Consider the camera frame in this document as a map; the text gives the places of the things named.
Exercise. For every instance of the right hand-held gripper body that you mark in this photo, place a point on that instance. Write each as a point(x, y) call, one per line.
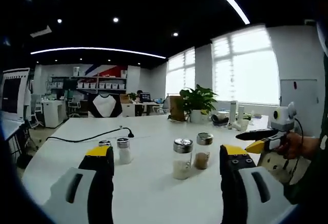
point(282, 121)

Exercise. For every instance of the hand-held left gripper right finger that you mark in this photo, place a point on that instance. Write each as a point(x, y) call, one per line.
point(230, 195)

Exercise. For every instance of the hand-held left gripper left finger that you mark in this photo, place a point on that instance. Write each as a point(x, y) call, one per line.
point(101, 195)

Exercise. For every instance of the tall seasoning bottle brown powder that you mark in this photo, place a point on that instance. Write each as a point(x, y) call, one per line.
point(202, 160)

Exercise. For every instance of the small seasoning bottle white powder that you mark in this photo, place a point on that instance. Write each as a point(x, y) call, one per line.
point(124, 154)

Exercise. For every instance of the small seasoning bottle beige powder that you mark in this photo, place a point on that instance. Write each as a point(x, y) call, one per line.
point(104, 143)

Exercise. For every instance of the tall seasoning bottle white grains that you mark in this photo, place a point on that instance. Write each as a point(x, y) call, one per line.
point(182, 168)

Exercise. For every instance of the slim white bottle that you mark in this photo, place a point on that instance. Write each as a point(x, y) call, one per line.
point(241, 112)

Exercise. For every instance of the person's right hand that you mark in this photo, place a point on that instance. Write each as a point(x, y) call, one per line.
point(293, 145)

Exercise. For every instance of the white controller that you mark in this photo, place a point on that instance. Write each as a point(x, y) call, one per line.
point(242, 125)

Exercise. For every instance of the white board panel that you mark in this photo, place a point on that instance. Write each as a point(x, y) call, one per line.
point(305, 96)

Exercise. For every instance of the dark grey headset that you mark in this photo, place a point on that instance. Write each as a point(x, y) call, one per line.
point(219, 120)

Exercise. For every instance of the person's dark green shirt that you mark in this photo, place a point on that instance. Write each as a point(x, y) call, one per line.
point(312, 183)

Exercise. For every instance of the wide window with blinds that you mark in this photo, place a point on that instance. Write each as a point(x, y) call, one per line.
point(246, 72)

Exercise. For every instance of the green potted plant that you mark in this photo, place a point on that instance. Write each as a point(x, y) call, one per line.
point(198, 97)

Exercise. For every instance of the brown cardboard box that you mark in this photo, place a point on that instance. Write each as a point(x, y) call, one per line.
point(175, 107)

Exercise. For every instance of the white office desk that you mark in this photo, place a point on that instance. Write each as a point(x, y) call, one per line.
point(128, 110)

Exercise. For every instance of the white desk cabinet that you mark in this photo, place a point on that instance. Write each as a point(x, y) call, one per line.
point(52, 113)

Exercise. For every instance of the narrow window with blinds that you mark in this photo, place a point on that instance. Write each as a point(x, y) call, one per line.
point(179, 78)

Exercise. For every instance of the small cardboard box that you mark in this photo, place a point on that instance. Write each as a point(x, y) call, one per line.
point(124, 99)

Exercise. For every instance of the dark computer monitor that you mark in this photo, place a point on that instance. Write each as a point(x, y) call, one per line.
point(146, 97)

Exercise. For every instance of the shelf with white bins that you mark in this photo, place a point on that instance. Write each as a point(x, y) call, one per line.
point(102, 85)

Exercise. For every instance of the black monitor on stand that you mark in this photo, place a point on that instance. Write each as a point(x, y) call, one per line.
point(70, 83)

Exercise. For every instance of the white laptop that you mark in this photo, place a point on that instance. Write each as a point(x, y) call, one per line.
point(11, 96)

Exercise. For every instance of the curved ceiling light strip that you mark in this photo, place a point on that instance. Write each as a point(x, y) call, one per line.
point(97, 49)

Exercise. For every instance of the ceiling air conditioner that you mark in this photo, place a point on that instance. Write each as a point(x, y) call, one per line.
point(41, 31)

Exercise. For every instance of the white frame with holes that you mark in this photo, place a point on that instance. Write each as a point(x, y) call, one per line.
point(271, 165)

